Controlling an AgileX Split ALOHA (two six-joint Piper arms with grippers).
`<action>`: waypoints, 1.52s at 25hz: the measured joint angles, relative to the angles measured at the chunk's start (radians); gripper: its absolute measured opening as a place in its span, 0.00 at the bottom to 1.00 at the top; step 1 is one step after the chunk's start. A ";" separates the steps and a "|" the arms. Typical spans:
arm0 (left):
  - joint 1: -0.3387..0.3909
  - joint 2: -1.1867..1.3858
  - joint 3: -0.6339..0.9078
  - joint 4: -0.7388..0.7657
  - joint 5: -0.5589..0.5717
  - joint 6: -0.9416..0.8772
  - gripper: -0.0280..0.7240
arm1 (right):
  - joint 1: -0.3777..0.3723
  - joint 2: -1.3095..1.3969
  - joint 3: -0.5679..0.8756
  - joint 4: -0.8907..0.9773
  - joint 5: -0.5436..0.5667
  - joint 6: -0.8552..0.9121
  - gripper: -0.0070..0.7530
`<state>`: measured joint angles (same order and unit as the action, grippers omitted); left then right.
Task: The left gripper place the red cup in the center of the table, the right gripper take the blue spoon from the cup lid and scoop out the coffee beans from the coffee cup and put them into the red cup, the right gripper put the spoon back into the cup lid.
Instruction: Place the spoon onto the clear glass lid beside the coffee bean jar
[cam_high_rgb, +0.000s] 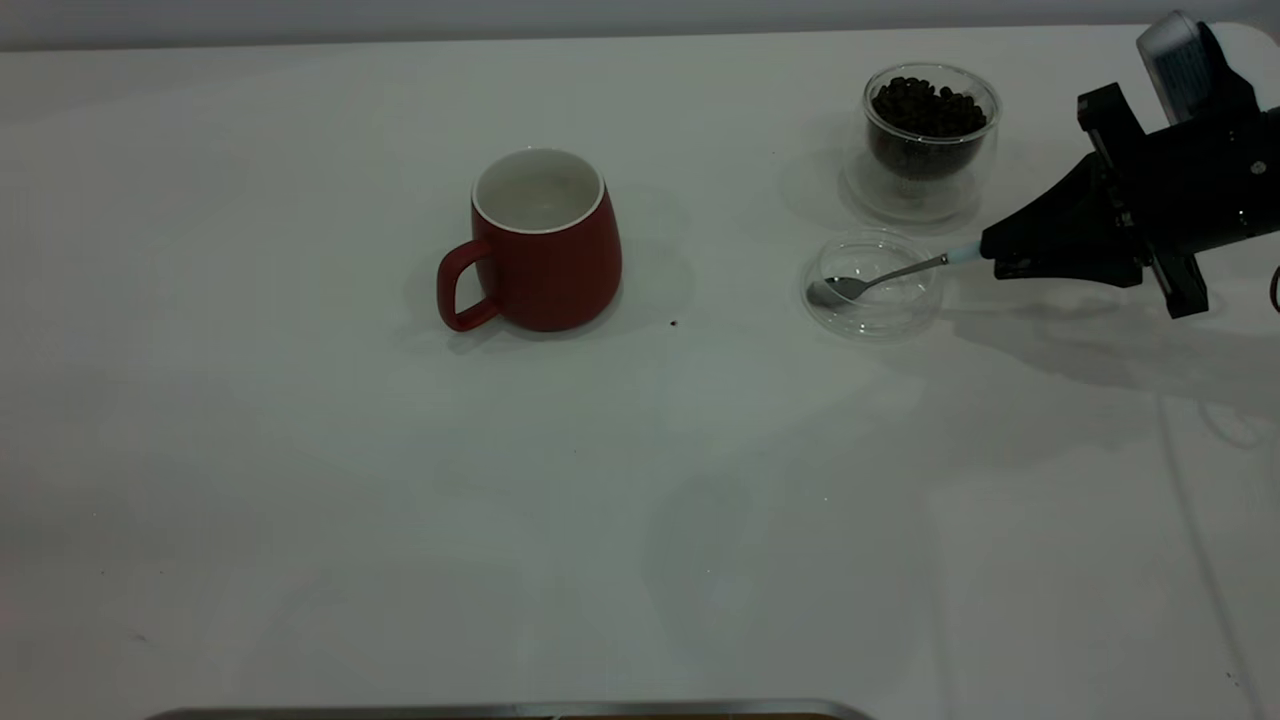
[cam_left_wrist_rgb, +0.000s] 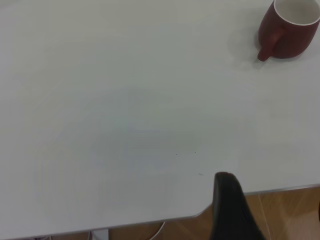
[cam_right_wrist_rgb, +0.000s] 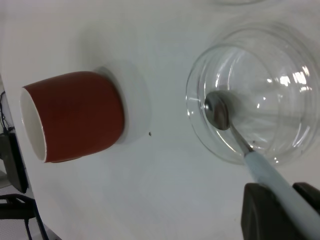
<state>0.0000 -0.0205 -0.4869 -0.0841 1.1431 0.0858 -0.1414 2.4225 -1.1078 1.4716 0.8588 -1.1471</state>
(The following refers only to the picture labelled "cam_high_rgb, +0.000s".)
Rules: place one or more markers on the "clear round lid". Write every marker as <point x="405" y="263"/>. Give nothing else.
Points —
<point x="880" y="315"/>

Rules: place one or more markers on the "double-wall glass cup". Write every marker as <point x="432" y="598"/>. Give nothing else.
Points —
<point x="920" y="200"/>

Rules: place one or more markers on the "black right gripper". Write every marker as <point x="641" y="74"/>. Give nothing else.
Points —
<point x="1200" y="180"/>

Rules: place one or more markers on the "red ceramic mug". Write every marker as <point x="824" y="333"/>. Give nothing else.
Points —
<point x="560" y="280"/>

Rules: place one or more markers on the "roasted coffee beans pile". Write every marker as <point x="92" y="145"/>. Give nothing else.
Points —
<point x="930" y="120"/>

